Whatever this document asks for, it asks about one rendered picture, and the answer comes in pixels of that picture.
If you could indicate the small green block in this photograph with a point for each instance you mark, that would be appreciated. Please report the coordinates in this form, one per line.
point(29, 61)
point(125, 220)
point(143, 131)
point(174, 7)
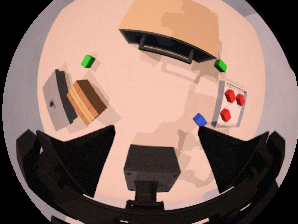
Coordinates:
point(220, 65)
point(87, 61)

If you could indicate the small blue block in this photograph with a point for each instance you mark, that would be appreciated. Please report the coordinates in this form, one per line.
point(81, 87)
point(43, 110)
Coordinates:
point(199, 120)

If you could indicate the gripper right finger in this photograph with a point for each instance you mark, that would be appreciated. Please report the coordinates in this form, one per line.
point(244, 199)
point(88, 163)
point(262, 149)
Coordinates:
point(227, 155)

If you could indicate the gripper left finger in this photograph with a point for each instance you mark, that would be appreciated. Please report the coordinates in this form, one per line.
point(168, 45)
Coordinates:
point(84, 157)

